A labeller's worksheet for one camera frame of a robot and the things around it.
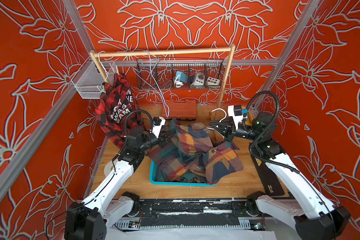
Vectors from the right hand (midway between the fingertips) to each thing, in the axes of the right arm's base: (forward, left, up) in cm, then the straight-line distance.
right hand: (208, 125), depth 59 cm
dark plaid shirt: (-10, +14, -28) cm, 32 cm away
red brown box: (+43, +13, -35) cm, 57 cm away
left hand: (+6, +16, -12) cm, 21 cm away
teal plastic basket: (-9, +26, -30) cm, 41 cm away
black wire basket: (+51, +29, -8) cm, 59 cm away
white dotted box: (+44, -8, -10) cm, 46 cm away
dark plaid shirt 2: (-3, +6, -18) cm, 19 cm away
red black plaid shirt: (+13, +43, -6) cm, 46 cm away
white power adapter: (+42, +1, -7) cm, 43 cm away
